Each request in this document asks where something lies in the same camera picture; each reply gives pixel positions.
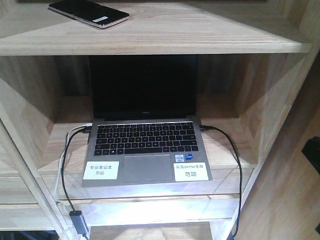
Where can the grey laptop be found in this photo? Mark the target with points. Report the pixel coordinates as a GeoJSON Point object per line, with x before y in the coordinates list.
{"type": "Point", "coordinates": [144, 129]}

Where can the black smartphone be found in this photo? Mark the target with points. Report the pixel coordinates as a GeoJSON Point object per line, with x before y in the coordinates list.
{"type": "Point", "coordinates": [90, 13]}

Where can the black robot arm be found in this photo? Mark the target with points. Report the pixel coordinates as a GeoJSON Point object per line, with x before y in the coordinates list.
{"type": "Point", "coordinates": [311, 151]}

